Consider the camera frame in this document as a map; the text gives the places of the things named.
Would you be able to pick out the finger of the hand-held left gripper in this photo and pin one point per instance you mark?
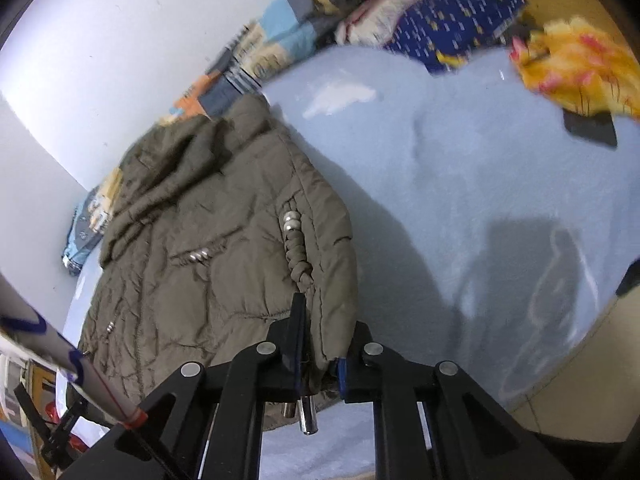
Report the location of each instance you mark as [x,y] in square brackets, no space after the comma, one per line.
[62,430]

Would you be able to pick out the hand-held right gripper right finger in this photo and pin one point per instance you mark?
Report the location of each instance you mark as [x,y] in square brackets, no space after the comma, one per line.
[343,382]

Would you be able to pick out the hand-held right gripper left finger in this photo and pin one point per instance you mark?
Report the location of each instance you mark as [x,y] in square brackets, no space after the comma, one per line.
[290,355]

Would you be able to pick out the olive quilted puffer jacket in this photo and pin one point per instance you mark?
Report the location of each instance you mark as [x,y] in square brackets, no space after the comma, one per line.
[200,220]

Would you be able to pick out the patchwork cartoon print quilt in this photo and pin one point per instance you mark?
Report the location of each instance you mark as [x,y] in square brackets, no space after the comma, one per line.
[280,30]

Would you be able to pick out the white city print pillow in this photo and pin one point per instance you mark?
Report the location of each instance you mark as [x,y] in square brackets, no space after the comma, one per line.
[380,20]

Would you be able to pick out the black flat device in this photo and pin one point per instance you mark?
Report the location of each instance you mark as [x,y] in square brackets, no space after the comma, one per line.
[592,130]

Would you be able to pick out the blue star print pillow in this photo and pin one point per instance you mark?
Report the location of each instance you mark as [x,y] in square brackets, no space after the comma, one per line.
[450,20]

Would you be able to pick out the yellow floral cloth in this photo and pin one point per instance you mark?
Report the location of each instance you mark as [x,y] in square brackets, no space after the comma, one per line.
[575,65]

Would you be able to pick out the dark grey textured object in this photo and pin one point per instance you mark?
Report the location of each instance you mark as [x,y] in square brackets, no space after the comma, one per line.
[520,27]

